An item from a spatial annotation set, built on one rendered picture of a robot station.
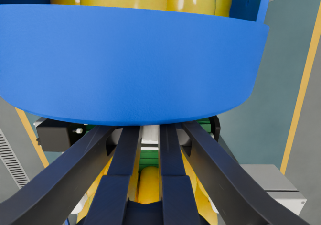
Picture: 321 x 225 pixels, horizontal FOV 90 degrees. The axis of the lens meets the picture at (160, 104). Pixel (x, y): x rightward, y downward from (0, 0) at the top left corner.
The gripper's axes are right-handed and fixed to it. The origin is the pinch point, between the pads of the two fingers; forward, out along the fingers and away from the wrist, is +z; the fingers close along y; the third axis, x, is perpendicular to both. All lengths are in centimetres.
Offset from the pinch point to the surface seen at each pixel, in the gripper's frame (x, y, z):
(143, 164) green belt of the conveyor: -31.5, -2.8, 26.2
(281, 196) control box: -21.7, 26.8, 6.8
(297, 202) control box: -22.4, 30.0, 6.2
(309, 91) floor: -31, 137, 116
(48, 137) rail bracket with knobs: -14.7, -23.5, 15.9
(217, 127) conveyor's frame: -17.2, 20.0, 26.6
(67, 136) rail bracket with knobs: -14.3, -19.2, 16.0
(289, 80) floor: -21, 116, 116
